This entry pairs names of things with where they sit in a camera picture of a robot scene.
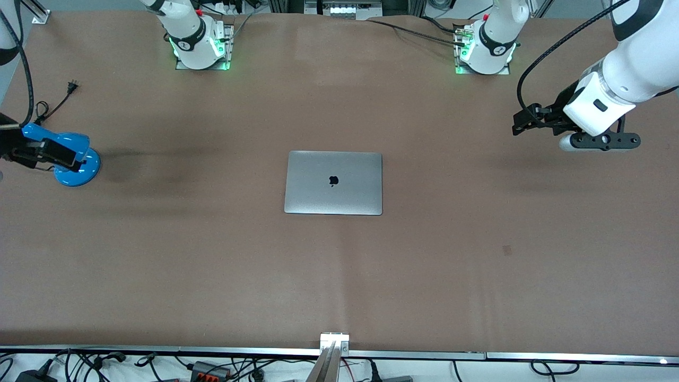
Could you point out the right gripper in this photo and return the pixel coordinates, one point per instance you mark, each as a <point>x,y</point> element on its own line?
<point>11,142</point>

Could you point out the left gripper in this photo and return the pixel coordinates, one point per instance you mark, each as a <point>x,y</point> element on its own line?
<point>553,113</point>

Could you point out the grey laptop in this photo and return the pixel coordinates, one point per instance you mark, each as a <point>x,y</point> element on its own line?
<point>318,185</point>

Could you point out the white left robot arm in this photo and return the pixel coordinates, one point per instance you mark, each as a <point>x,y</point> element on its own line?
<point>647,69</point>

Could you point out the blue desk lamp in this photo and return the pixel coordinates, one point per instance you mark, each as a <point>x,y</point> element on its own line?
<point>79,170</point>

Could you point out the aluminium corner profile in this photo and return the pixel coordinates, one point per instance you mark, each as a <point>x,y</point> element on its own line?
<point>40,13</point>

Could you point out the brown table cover mat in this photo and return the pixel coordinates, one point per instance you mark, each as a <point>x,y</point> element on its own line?
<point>159,265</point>

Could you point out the black power adapter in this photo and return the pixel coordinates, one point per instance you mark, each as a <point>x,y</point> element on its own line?
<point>34,376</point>

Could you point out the white power strip with plugs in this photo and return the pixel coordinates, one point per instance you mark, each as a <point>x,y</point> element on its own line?
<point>228,6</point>

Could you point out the black box with orange plugs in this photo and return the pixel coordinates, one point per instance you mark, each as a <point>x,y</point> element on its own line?
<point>209,370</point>

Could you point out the grey box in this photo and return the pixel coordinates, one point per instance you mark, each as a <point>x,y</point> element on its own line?
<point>398,379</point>

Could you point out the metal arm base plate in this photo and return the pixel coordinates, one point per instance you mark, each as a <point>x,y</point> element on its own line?
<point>229,53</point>
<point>456,63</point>

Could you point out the aluminium frame profile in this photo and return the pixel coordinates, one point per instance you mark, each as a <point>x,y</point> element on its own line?
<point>541,8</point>

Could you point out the aluminium table edge rail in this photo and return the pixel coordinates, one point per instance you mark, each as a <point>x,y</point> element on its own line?
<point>419,354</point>
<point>90,349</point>
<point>583,358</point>
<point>249,351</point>

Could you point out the silver metal bracket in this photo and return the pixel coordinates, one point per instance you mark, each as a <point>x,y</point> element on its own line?
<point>342,339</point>

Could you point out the aluminium extrusion post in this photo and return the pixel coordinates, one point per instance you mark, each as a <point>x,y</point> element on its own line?
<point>324,369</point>

